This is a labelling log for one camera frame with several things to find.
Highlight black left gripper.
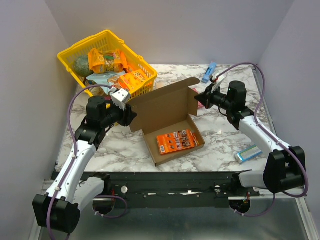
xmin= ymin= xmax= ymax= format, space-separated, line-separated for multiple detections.
xmin=101 ymin=99 xmax=139 ymax=128

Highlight brown cardboard box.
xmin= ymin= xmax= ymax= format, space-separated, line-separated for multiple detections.
xmin=129 ymin=77 xmax=205 ymax=167

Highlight orange printed box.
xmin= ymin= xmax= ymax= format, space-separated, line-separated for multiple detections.
xmin=156 ymin=129 xmax=199 ymax=155

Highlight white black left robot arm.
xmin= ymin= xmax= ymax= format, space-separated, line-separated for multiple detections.
xmin=32 ymin=89 xmax=137 ymax=235

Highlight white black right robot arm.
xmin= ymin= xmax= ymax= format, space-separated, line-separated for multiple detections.
xmin=195 ymin=81 xmax=307 ymax=196

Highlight pink flat box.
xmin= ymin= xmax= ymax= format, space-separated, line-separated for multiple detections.
xmin=191 ymin=86 xmax=205 ymax=110

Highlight blue narrow box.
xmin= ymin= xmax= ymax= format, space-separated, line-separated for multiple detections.
xmin=201 ymin=62 xmax=217 ymax=84

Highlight orange cracker box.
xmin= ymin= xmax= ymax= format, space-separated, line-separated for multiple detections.
xmin=117 ymin=69 xmax=147 ymax=92

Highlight blue white toothpaste box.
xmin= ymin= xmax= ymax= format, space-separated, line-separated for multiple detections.
xmin=234 ymin=145 xmax=262 ymax=164

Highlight light blue bread bag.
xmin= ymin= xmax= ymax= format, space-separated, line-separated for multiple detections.
xmin=85 ymin=71 xmax=126 ymax=97

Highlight beige tissue pack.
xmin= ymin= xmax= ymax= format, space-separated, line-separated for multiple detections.
xmin=155 ymin=82 xmax=165 ymax=89

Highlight orange snack bag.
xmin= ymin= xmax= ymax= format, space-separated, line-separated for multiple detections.
xmin=87 ymin=48 xmax=128 ymax=74

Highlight green round vegetable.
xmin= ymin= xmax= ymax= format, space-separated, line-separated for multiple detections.
xmin=73 ymin=55 xmax=94 ymax=78

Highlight yellow plastic shopping basket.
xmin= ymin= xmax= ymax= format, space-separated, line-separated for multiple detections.
xmin=57 ymin=29 xmax=158 ymax=99

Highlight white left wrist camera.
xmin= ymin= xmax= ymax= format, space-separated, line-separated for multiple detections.
xmin=109 ymin=87 xmax=131 ymax=111

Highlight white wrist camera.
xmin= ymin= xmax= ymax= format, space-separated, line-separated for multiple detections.
xmin=109 ymin=87 xmax=131 ymax=111
xmin=209 ymin=73 xmax=226 ymax=93

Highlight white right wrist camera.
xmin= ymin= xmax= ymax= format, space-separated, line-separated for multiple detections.
xmin=209 ymin=73 xmax=226 ymax=93

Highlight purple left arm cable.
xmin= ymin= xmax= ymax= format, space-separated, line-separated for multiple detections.
xmin=46 ymin=84 xmax=113 ymax=240

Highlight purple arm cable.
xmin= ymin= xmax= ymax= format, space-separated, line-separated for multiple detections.
xmin=46 ymin=84 xmax=113 ymax=240
xmin=216 ymin=62 xmax=310 ymax=218

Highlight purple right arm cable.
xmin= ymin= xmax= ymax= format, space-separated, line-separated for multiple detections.
xmin=216 ymin=62 xmax=310 ymax=218

